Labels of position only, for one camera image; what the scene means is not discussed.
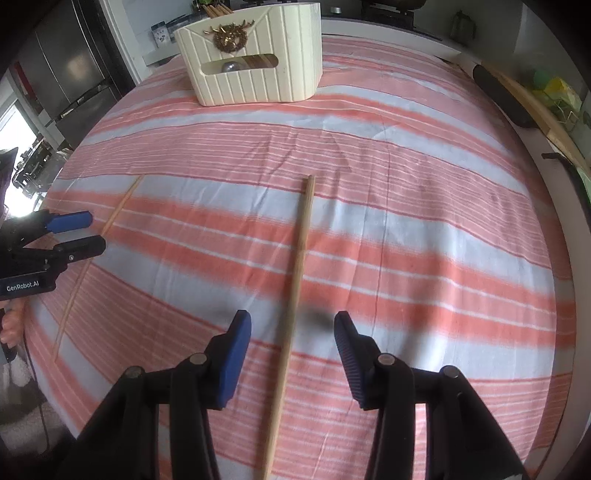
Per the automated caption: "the glass kettle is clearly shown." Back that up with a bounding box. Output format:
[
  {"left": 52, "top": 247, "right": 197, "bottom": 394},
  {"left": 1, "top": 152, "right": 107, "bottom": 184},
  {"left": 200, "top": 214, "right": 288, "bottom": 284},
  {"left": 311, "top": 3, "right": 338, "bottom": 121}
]
[{"left": 450, "top": 10, "right": 476, "bottom": 44}]

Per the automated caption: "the yellow-green plastic bag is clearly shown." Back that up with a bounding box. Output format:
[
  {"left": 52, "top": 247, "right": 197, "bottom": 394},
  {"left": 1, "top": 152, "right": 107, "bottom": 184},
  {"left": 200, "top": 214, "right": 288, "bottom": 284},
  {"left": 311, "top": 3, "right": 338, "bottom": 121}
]
[{"left": 526, "top": 68, "right": 583, "bottom": 134}]

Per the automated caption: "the cream ribbed utensil holder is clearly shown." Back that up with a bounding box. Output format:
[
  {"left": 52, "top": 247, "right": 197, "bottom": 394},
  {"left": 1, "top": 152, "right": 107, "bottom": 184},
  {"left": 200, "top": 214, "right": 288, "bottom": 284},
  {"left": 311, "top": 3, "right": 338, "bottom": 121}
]
[{"left": 174, "top": 2, "right": 323, "bottom": 108}]

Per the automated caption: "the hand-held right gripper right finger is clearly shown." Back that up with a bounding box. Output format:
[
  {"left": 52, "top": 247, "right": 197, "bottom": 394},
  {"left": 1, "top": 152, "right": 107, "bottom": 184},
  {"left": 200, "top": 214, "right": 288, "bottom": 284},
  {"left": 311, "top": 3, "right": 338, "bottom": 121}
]
[{"left": 334, "top": 310, "right": 527, "bottom": 480}]

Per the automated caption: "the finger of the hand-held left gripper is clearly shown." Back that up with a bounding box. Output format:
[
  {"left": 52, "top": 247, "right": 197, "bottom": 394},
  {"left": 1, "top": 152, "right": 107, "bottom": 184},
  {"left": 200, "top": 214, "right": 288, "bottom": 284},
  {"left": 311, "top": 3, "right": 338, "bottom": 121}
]
[
  {"left": 34, "top": 210, "right": 93, "bottom": 234},
  {"left": 41, "top": 235, "right": 107, "bottom": 271}
]

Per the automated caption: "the grey refrigerator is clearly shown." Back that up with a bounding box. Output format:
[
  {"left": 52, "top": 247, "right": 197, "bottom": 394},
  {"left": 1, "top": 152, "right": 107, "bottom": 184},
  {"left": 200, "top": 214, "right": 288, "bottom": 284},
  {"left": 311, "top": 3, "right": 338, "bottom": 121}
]
[{"left": 11, "top": 0, "right": 136, "bottom": 148}]

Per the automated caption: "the black gas stove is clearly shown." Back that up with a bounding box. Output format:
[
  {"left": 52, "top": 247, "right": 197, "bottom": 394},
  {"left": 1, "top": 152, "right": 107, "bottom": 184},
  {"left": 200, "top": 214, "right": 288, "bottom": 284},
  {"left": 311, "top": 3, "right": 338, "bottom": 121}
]
[{"left": 323, "top": 4, "right": 444, "bottom": 35}]

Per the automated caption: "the wooden cutting board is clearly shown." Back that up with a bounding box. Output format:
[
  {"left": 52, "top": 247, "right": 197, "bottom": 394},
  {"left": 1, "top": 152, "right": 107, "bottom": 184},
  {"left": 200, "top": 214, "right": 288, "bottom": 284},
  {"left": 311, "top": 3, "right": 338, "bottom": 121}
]
[{"left": 480, "top": 62, "right": 591, "bottom": 172}]

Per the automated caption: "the person's left hand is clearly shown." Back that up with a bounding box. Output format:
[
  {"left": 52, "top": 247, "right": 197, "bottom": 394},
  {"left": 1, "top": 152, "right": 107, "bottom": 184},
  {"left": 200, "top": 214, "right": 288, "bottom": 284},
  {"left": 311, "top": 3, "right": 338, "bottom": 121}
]
[{"left": 0, "top": 302, "right": 23, "bottom": 348}]

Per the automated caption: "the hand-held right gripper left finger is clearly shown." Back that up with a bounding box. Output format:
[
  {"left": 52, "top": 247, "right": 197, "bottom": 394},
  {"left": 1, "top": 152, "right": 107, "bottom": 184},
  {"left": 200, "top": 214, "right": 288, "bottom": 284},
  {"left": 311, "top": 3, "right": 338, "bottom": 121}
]
[{"left": 55, "top": 309, "right": 253, "bottom": 480}]

